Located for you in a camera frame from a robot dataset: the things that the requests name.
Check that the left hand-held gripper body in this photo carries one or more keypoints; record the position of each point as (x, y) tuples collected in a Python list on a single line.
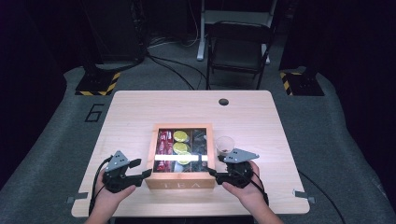
[(116, 180)]

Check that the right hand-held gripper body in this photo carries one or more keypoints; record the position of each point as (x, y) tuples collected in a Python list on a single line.
[(239, 172)]

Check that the clear plastic cup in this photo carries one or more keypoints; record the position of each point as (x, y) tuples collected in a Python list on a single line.
[(224, 143)]

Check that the wooden tea box glass lid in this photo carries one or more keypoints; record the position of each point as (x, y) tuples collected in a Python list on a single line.
[(180, 181)]

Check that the person's left hand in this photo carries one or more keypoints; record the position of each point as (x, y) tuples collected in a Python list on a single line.
[(107, 202)]

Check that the person's right hand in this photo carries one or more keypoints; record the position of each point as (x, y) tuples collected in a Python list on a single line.
[(250, 194)]

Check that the pile of black pods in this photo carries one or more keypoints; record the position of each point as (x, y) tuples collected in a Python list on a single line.
[(199, 143)]

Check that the bundle of red packets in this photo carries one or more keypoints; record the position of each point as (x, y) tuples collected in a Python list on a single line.
[(164, 144)]

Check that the yellow-green round pod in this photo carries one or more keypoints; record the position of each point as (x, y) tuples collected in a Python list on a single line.
[(180, 147), (183, 159), (180, 136)]

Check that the grey table clamp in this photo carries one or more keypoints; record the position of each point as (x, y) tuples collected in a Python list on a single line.
[(303, 195), (77, 197)]

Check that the black table grommet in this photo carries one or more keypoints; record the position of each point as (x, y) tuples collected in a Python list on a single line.
[(223, 101)]

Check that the black stand base striped edge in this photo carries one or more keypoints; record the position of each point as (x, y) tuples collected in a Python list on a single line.
[(96, 82), (303, 84)]

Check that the black folding chair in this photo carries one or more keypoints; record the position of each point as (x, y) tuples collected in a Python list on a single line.
[(238, 49)]

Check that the black equipment cabinet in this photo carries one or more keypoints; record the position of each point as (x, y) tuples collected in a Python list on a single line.
[(115, 28)]

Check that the white desk frame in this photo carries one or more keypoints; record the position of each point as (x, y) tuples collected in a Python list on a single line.
[(202, 31)]

